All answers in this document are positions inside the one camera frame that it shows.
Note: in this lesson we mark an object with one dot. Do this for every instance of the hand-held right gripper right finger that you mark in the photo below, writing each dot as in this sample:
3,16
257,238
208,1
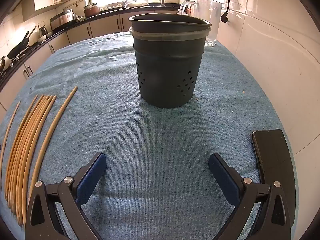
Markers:
223,177

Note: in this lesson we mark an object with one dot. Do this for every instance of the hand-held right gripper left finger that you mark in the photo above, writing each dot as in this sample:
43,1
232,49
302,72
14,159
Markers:
91,177

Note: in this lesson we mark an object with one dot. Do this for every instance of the bundle of wooden chopsticks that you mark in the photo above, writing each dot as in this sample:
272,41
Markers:
25,140

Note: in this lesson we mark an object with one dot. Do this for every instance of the dark grey chopstick holder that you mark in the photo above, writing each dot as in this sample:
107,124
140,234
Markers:
167,75

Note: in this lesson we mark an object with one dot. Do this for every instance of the black smartphone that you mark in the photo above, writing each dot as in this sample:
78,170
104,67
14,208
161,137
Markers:
272,155

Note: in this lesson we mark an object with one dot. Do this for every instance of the blue table cloth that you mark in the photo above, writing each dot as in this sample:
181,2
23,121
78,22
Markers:
150,135

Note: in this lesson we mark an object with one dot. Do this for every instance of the gas stove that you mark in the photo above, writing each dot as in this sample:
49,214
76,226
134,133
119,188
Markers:
15,60

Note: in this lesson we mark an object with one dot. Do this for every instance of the steel pot with lid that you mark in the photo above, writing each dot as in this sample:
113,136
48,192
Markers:
2,63

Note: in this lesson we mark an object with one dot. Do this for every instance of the white bowl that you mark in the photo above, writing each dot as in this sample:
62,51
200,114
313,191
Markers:
42,38

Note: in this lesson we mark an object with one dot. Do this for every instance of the black wok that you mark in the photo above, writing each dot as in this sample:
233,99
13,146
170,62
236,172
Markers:
16,50

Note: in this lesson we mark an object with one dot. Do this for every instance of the beige base cabinets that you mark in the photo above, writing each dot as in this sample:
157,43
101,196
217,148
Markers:
105,27

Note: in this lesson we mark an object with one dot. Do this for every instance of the steel kettle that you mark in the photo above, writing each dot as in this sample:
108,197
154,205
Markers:
43,31

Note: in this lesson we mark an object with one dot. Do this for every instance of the clear glass mug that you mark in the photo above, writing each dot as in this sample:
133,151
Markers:
212,17

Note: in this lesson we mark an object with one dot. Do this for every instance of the silver rice cooker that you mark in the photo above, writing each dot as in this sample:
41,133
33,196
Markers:
62,18

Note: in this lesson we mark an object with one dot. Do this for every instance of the brown cooking pot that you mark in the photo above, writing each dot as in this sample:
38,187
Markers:
91,11

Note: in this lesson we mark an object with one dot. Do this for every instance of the steel pot lid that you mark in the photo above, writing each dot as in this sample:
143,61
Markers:
135,4

